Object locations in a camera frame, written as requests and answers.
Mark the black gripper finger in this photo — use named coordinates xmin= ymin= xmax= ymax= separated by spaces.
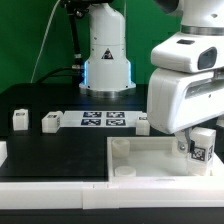
xmin=175 ymin=128 xmax=195 ymax=155

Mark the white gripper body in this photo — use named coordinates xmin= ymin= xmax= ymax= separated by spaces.
xmin=147 ymin=68 xmax=224 ymax=134

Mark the white square tabletop part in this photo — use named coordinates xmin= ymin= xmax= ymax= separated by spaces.
xmin=107 ymin=137 xmax=224 ymax=185

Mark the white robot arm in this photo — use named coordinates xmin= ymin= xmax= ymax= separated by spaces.
xmin=60 ymin=0 xmax=224 ymax=151

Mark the white L-shaped obstacle fence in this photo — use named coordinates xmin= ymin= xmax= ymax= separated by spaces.
xmin=0 ymin=141 xmax=224 ymax=211

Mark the white sheet with fiducial tags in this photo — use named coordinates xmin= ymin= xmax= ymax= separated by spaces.
xmin=61 ymin=111 xmax=146 ymax=128

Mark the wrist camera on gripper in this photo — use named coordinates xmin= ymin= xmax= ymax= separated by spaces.
xmin=151 ymin=32 xmax=224 ymax=74

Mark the black cable bundle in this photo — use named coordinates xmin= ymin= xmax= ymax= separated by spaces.
xmin=35 ymin=0 xmax=88 ymax=84

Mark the white cable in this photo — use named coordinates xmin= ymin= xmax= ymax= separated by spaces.
xmin=30 ymin=0 xmax=63 ymax=84

